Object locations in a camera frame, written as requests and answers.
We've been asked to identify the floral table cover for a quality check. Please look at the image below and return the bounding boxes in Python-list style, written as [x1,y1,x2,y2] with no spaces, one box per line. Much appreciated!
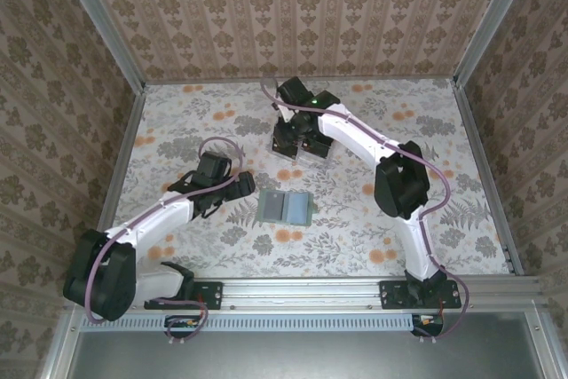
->
[95,78,511,278]

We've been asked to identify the aluminium frame post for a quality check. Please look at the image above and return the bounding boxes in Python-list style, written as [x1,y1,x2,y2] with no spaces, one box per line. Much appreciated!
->
[51,0,147,91]
[452,0,540,87]

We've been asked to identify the aluminium table side rail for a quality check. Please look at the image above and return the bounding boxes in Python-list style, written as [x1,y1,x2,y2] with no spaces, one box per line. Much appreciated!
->
[99,83,147,238]
[452,81,525,276]

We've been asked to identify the grey metal panel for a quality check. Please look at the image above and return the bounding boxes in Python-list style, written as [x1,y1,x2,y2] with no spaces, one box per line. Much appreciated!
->
[42,303,560,379]

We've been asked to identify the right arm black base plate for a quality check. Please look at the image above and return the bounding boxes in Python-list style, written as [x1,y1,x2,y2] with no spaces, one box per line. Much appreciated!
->
[380,280,462,311]

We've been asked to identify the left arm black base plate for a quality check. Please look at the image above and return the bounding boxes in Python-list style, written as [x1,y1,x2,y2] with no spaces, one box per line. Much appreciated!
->
[144,280,224,311]

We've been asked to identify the white slotted cable duct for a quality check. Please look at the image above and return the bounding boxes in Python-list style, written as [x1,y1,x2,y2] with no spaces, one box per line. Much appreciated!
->
[82,312,445,332]

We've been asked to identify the black connector board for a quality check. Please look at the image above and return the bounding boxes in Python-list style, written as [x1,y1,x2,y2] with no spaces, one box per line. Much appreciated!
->
[411,312,445,337]
[164,314,201,338]

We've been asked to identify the aluminium table end rail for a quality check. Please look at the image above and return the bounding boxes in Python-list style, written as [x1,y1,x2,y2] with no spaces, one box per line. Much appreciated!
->
[141,75,458,86]

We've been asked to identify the aluminium mounting rail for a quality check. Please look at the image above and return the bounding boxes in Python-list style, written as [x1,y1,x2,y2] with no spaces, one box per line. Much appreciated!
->
[66,276,547,309]

